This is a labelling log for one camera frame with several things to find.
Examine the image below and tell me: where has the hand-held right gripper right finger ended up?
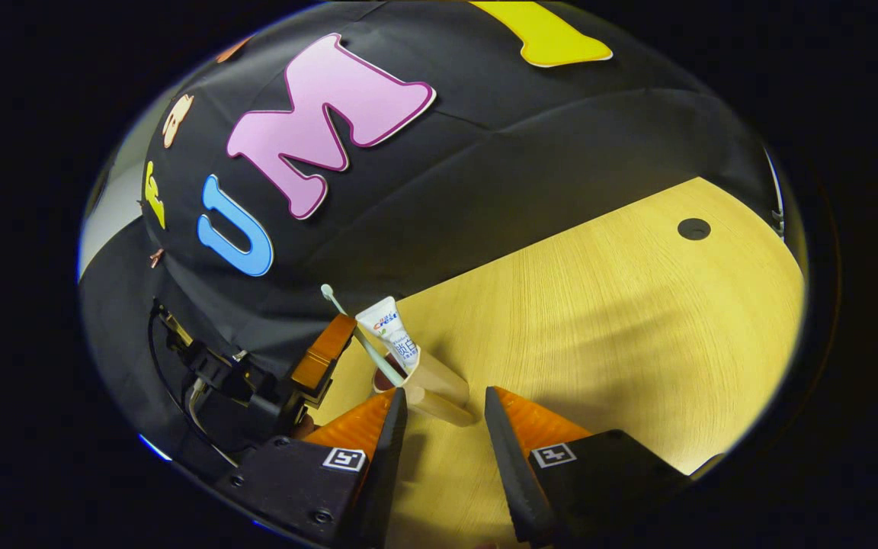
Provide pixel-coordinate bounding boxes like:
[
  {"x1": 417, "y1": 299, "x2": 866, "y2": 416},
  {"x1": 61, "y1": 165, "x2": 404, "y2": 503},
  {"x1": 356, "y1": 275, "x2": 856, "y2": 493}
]
[{"x1": 483, "y1": 385, "x2": 695, "y2": 549}]

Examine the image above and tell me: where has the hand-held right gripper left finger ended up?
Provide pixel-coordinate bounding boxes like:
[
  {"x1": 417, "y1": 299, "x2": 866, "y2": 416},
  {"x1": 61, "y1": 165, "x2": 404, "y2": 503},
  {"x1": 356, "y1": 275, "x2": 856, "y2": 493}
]
[{"x1": 214, "y1": 385, "x2": 409, "y2": 549}]

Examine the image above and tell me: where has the pale green toothbrush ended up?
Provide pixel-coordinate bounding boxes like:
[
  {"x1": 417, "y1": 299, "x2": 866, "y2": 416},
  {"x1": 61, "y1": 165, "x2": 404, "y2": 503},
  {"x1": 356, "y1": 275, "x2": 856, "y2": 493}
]
[{"x1": 320, "y1": 284, "x2": 407, "y2": 388}]

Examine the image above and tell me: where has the white toothpaste tube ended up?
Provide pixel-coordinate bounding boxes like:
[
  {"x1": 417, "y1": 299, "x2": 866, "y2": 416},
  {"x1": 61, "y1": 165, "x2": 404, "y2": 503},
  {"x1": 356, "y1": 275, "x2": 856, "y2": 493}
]
[{"x1": 355, "y1": 296, "x2": 419, "y2": 378}]

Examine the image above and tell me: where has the beige cup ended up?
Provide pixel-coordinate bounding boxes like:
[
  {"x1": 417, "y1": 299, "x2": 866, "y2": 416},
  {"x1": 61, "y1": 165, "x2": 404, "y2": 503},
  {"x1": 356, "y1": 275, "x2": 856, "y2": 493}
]
[{"x1": 373, "y1": 345, "x2": 478, "y2": 428}]

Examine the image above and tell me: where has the black backdrop cloth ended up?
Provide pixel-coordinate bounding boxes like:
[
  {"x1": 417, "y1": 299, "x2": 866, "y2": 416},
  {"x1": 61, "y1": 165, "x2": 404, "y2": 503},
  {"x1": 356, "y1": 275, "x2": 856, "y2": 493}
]
[{"x1": 79, "y1": 0, "x2": 783, "y2": 458}]

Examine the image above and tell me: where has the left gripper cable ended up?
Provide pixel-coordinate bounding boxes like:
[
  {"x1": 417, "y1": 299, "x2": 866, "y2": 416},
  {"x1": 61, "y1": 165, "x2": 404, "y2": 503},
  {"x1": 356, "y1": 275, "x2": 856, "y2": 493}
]
[{"x1": 146, "y1": 305, "x2": 245, "y2": 467}]

